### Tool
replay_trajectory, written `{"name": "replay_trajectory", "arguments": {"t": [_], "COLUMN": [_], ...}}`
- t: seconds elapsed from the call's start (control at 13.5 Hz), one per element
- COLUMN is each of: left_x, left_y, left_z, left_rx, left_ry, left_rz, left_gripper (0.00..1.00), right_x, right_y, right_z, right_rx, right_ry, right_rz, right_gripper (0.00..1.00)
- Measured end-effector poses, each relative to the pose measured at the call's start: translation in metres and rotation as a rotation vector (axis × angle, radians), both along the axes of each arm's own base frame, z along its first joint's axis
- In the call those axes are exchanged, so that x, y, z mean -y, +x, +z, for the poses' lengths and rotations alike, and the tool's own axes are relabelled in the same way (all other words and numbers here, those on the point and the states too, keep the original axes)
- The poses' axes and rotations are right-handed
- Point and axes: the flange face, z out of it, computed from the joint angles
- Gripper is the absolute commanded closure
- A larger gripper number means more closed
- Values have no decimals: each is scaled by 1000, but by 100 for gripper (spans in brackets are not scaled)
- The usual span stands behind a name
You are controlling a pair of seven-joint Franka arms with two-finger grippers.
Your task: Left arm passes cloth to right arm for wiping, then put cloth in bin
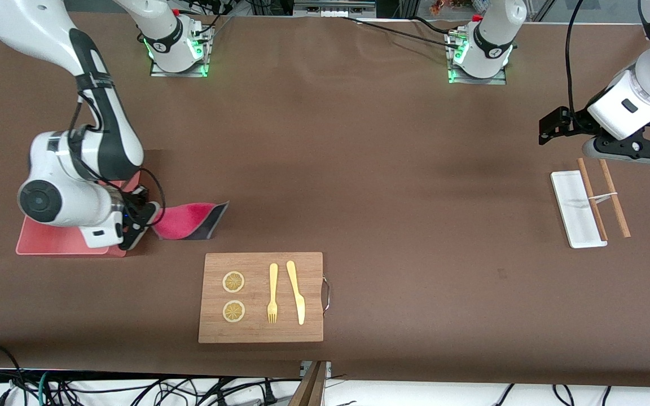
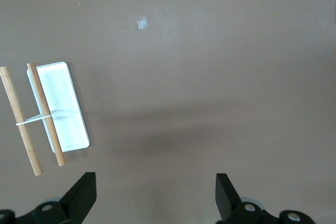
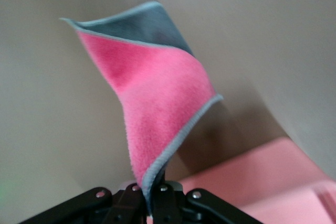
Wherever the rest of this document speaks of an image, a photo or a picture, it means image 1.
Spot long black tabletop cable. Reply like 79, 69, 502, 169
341, 16, 461, 46

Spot wooden cutting board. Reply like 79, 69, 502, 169
198, 252, 331, 343

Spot wooden plank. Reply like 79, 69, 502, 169
288, 361, 326, 406

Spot short black tabletop cable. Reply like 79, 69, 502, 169
412, 16, 451, 33

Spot yellow plastic knife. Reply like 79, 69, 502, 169
286, 260, 306, 326

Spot aluminium frame bar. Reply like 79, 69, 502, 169
293, 0, 377, 17

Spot wooden chopstick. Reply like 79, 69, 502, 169
578, 158, 608, 242
600, 159, 631, 238

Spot pink cloth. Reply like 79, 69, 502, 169
153, 201, 230, 241

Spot white rectangular tray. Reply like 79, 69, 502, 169
551, 170, 608, 249

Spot lemon slice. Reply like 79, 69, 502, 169
222, 271, 245, 294
222, 301, 246, 324

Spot pink plastic bin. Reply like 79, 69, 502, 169
16, 172, 145, 258

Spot yellow plastic fork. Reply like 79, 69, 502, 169
267, 263, 279, 324

